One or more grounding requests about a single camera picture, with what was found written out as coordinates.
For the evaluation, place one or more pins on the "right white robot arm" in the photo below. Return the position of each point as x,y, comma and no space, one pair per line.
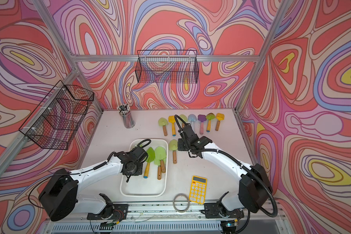
255,192

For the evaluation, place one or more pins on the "white plastic storage box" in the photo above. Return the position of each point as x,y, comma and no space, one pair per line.
151,187

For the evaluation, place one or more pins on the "black wire basket wall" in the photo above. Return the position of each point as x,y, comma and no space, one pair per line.
167,66
61,118

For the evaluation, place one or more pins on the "black wire basket left wall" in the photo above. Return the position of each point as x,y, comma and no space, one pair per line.
61,118

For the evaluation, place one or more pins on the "yellow calculator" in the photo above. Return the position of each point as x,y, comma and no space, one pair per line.
198,189

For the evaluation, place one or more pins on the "blue shovel pink handle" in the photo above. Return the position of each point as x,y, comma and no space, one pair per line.
192,120

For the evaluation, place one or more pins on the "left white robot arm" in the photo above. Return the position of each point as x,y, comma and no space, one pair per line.
63,193

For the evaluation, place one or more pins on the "black wire basket back wall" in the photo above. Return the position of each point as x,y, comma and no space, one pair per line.
167,66

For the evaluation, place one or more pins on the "clear cup of pens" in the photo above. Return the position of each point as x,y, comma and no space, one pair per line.
125,112

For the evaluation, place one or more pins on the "purple shovel pink handle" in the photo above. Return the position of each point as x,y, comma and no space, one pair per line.
201,119

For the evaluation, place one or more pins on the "green plastic shovel yellow handle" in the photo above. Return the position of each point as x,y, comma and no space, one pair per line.
151,158

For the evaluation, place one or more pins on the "green shovel wooden handle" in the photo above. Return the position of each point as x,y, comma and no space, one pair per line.
184,120
163,122

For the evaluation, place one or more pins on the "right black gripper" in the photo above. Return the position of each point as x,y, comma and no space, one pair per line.
180,145

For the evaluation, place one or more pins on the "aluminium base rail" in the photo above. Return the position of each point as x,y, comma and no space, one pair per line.
167,217

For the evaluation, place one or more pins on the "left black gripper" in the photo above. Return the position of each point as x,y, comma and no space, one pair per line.
140,172

